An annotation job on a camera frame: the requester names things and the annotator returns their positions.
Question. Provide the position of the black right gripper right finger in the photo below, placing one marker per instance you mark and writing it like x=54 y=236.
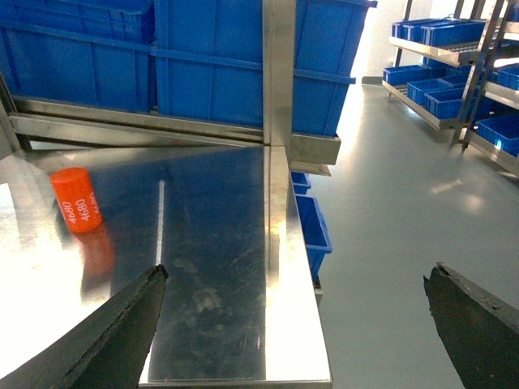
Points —
x=479 y=331

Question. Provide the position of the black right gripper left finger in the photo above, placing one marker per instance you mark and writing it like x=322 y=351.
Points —
x=108 y=349

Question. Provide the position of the orange cylindrical capacitor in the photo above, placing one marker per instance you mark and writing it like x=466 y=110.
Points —
x=76 y=199

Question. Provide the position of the blue bin under table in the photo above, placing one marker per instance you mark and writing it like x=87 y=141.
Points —
x=315 y=232

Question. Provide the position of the background steel shelf rack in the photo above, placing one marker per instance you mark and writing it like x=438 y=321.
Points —
x=453 y=87

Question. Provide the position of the large blue crate left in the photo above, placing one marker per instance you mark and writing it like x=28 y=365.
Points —
x=95 y=53

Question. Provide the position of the large blue crate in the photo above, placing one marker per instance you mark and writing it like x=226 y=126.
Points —
x=95 y=53
x=209 y=58

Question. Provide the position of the blue bin on shelf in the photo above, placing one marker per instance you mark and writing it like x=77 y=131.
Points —
x=452 y=32

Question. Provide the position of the large blue crate right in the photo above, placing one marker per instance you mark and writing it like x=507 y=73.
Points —
x=209 y=58

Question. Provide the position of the stainless steel rack frame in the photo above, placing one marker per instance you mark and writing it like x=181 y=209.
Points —
x=23 y=119

